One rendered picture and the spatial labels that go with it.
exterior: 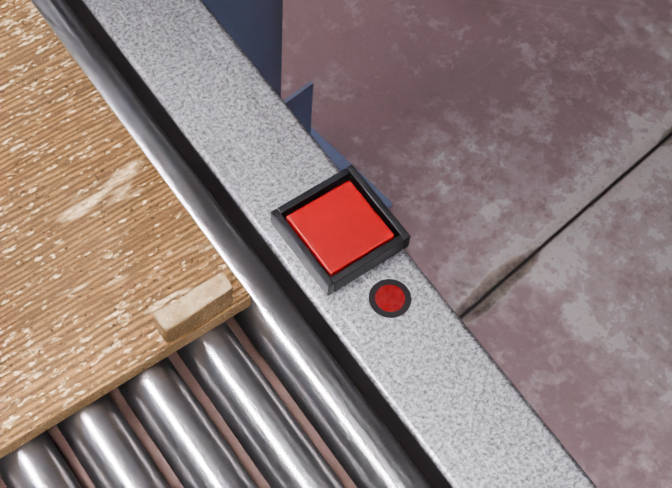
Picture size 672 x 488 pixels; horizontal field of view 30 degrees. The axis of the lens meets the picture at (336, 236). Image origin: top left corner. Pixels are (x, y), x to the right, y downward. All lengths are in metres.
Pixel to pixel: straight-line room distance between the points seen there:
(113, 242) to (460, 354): 0.27
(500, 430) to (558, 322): 1.08
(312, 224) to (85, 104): 0.20
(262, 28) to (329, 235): 0.66
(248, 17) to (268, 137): 0.54
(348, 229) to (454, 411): 0.16
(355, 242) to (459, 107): 1.22
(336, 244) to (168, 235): 0.12
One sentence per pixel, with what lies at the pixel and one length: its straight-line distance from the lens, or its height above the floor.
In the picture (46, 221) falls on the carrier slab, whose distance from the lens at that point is 0.95.
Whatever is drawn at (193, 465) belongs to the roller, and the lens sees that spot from 0.88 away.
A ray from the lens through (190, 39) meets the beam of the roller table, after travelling 1.05.
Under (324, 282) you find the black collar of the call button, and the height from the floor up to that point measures 0.93.
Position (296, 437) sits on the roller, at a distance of 0.89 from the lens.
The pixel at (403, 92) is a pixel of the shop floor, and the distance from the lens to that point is 2.15.
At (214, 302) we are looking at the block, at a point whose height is 0.96.
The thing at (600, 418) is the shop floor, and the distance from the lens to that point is 1.93.
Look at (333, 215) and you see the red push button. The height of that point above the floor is 0.93.
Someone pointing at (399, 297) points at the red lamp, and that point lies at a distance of 0.93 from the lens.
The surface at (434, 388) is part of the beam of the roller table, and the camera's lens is 0.91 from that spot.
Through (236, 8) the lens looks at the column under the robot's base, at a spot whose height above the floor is 0.58.
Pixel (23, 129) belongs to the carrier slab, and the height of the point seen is 0.94.
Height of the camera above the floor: 1.75
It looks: 62 degrees down
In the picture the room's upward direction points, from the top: 6 degrees clockwise
